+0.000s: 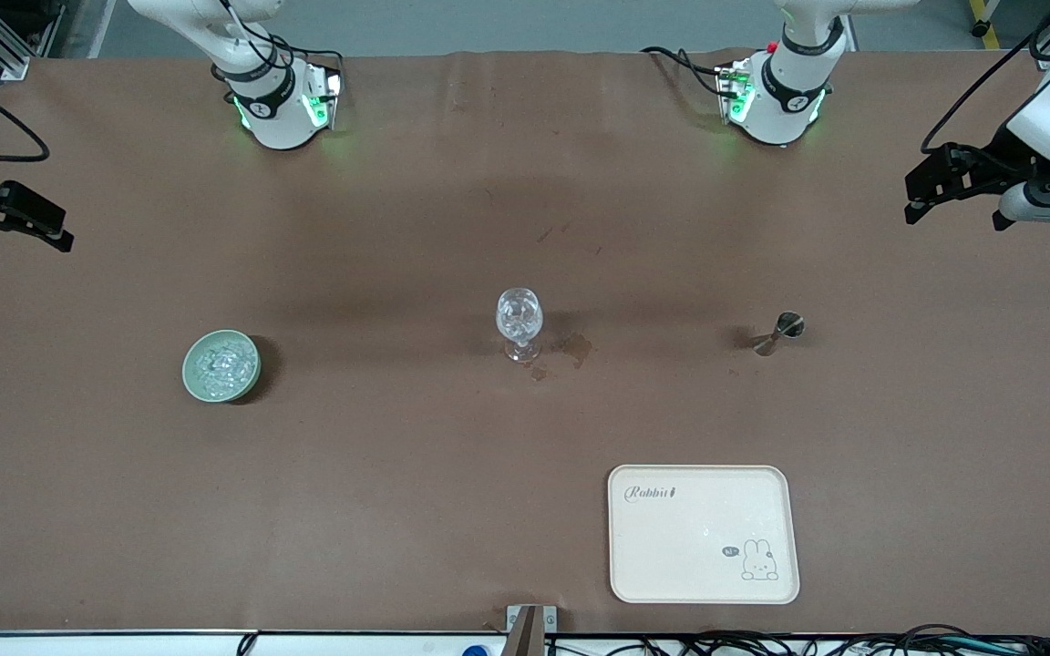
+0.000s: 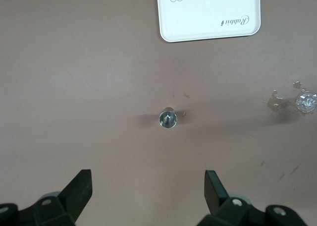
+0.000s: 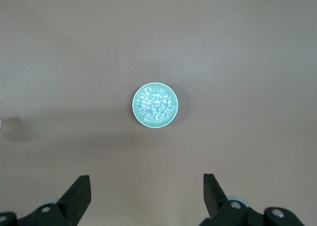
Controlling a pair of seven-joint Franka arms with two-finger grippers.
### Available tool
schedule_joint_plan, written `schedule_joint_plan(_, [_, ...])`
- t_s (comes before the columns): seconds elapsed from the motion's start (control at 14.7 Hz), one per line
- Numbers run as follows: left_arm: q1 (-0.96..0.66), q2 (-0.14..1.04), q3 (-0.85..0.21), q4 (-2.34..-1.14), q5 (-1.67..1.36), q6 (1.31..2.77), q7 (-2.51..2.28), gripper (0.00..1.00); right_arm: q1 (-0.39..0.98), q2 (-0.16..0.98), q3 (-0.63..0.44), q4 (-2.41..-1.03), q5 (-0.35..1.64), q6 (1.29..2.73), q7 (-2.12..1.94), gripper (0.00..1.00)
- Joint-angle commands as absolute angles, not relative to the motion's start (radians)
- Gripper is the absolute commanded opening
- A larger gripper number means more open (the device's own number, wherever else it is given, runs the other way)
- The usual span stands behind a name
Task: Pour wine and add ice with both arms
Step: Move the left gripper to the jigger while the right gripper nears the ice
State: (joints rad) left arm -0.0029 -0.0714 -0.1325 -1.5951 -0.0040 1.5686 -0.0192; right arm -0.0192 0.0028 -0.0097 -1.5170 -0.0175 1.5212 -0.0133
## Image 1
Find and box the steel double jigger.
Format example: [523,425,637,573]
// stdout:
[751,312,806,356]

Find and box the clear ice cubes pile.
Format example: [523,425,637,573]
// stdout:
[195,339,252,395]

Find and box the clear stemmed wine glass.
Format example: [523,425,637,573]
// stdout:
[495,288,544,364]

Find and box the pale green ceramic bowl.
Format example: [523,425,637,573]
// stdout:
[181,329,262,403]

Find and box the cream rabbit print tray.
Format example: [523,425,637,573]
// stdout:
[607,465,801,605]

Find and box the brown table cover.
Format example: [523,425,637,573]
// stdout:
[0,50,1050,636]

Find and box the black left base cable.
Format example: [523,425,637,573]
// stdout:
[642,46,731,99]

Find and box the black base cable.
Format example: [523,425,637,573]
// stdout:
[288,46,345,74]
[642,46,731,99]

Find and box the black right base cable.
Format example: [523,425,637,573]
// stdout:
[288,46,345,74]

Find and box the black cable bundle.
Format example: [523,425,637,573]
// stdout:
[548,624,1050,656]

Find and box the grey metal clamp bracket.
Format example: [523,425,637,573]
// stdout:
[505,604,559,636]

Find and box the brown vertical post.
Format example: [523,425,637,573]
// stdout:
[509,609,546,656]

